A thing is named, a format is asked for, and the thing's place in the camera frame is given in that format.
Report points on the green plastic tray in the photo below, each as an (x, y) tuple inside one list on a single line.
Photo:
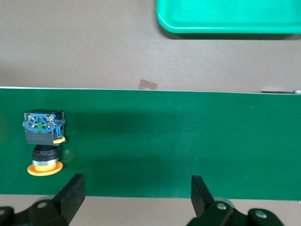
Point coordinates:
[(223, 14)]

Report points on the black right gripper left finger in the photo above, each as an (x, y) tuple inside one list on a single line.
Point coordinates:
[(70, 200)]

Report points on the green conveyor belt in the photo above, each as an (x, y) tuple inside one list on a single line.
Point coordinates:
[(164, 141)]

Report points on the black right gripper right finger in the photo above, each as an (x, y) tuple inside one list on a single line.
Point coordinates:
[(204, 207)]

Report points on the brown tape piece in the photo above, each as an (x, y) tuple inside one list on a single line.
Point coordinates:
[(148, 84)]

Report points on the yellow push button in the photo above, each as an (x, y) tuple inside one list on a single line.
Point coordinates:
[(38, 136)]

